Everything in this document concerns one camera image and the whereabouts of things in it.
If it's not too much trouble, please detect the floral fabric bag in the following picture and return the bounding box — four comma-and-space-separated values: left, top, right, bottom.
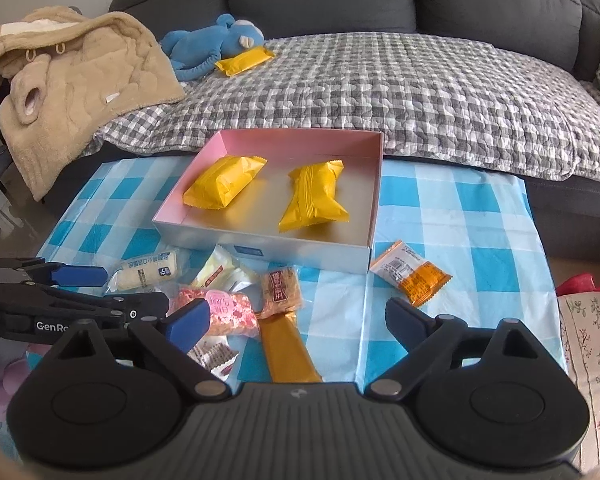
558, 292, 600, 472

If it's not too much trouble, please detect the white cream roll packet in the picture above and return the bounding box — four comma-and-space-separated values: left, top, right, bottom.
106, 250, 178, 294

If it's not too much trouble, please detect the blue checkered tablecloth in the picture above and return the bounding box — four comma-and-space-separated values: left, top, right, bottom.
32, 156, 564, 386

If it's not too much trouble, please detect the gold snack bar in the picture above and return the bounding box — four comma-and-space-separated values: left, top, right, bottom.
259, 312, 323, 384

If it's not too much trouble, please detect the yellow snack on sofa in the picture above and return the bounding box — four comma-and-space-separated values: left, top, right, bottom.
215, 46, 275, 77

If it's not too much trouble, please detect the large yellow snack pack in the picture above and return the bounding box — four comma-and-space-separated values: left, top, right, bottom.
278, 159, 350, 233

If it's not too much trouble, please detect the red plastic object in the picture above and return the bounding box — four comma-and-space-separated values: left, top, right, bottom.
556, 273, 600, 297

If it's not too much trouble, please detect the cream white cake packet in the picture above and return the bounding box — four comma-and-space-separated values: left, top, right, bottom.
190, 245, 259, 292

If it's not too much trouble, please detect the pink rice cracker pack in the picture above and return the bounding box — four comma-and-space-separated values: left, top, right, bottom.
168, 286, 259, 337

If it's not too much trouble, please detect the white nut kernels packet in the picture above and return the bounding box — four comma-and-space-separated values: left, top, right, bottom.
188, 336, 239, 379

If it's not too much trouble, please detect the brown beef biscuit pack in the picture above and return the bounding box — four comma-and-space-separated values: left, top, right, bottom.
257, 266, 303, 320

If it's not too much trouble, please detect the beige fleece jacket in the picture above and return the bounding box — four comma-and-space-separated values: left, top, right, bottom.
0, 6, 184, 200

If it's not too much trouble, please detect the yellow pillow snack pack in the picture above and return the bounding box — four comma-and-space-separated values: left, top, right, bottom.
183, 155, 268, 210

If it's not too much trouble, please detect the grey checkered quilt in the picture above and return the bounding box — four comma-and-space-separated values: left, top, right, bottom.
88, 32, 600, 182

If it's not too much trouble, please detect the purple plush object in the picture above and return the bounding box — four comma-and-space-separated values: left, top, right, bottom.
0, 339, 31, 422

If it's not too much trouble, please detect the blue plush toy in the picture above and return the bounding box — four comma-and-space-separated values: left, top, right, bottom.
160, 13, 264, 81

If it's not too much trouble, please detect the orange white snack packet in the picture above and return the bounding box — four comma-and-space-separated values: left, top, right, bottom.
370, 240, 452, 308

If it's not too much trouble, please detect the silver pink open box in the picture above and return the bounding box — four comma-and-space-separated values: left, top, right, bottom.
152, 129, 384, 274

